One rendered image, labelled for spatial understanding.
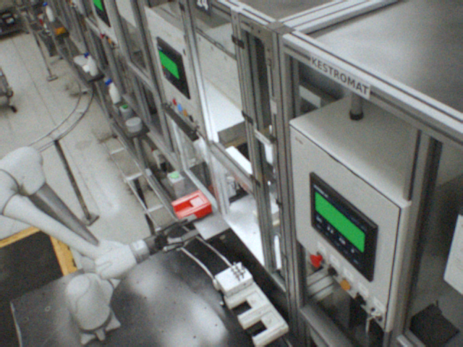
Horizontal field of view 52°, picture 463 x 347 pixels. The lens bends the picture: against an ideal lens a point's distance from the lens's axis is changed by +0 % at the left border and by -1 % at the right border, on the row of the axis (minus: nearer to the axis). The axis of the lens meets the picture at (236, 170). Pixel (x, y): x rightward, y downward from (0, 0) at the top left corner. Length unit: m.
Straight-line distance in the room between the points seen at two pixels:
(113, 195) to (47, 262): 0.78
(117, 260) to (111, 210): 2.08
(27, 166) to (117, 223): 1.83
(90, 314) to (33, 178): 0.63
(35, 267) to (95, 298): 1.64
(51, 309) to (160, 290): 0.53
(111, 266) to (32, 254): 2.03
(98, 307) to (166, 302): 0.32
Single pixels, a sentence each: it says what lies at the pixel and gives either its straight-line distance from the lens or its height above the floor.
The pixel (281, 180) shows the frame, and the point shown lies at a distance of 1.54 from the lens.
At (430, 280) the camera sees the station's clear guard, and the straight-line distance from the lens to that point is 1.18.
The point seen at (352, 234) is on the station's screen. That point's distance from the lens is 1.23.
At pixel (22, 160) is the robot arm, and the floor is 1.45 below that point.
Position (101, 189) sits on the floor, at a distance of 4.24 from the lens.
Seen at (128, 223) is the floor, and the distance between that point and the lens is 3.82.
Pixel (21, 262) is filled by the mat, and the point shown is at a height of 0.01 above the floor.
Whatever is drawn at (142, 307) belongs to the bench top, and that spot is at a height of 0.68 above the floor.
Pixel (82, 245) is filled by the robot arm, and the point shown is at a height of 1.13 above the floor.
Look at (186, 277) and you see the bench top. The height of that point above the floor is 0.68.
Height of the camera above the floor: 2.52
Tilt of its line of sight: 38 degrees down
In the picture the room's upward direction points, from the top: 9 degrees counter-clockwise
